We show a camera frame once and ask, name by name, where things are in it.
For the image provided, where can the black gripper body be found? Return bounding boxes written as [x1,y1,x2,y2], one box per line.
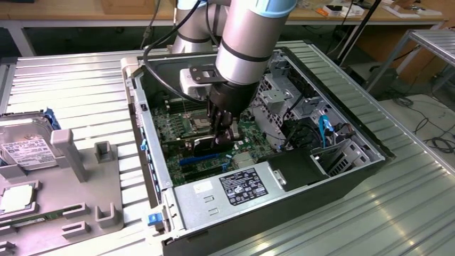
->
[208,81,261,114]

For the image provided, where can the black floor cables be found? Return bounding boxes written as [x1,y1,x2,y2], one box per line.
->
[413,106,455,155]

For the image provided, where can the silver CPU chip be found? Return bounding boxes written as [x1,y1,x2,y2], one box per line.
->
[0,185,36,214]

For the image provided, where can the flat white box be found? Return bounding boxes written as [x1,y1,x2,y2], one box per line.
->
[381,2,421,19]

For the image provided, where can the blue flat wire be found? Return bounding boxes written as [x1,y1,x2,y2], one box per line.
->
[319,114,333,149]

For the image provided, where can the blue plastic disk bracket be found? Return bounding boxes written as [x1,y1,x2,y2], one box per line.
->
[40,107,61,132]

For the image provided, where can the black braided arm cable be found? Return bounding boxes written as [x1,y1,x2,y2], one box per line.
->
[142,0,213,104]

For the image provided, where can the black long expansion slot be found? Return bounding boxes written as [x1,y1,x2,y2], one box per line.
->
[183,167,227,181]

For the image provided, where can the black wire bundle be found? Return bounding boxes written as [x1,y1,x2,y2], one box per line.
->
[279,118,327,153]

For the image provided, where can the thin red wire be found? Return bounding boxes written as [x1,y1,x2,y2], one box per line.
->
[337,123,357,139]

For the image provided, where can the silver hard disk drive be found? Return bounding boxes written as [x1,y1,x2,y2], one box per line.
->
[0,113,61,171]

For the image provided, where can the blue card retainer strip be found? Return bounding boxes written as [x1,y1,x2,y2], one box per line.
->
[137,125,163,193]

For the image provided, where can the black open PC case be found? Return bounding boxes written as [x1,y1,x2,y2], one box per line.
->
[120,46,397,256]

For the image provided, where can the silver metal drive cage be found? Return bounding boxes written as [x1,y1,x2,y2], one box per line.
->
[256,73,323,134]

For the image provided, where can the aluminium frame table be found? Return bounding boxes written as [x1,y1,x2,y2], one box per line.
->
[364,28,455,94]

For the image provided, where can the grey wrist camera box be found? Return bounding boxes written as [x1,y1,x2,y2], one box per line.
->
[179,66,228,97]

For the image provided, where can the silver slatted disk bay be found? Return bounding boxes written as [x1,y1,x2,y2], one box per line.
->
[309,138,372,178]

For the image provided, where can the silver power supply unit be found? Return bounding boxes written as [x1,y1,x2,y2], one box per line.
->
[172,159,288,230]

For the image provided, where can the black low-profile graphics card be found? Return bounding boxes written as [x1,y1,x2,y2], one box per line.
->
[161,134,237,158]

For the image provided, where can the small white box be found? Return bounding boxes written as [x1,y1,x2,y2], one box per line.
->
[339,5,367,17]

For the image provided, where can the orange white box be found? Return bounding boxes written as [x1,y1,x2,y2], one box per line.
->
[315,6,341,18]

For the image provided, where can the silver chipset heatsink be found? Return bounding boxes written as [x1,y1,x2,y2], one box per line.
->
[231,153,257,165]

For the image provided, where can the green motherboard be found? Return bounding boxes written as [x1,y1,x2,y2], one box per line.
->
[152,94,276,185]

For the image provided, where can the grey cable with plug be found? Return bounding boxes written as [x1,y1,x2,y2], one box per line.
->
[141,0,160,50]

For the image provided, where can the black plastic air duct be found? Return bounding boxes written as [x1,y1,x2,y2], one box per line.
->
[257,147,331,192]

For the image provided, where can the black tripod pole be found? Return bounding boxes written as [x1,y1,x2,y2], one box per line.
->
[335,0,383,65]

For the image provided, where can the black floor box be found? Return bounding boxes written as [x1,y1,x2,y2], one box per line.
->
[345,62,399,99]

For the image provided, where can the green loose RAM stick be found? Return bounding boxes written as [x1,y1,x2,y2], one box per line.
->
[0,209,66,230]

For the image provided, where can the CPU socket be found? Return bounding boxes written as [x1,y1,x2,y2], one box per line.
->
[187,108,213,134]

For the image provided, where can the grey plastic parts rack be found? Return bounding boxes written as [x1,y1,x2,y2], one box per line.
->
[0,110,125,256]

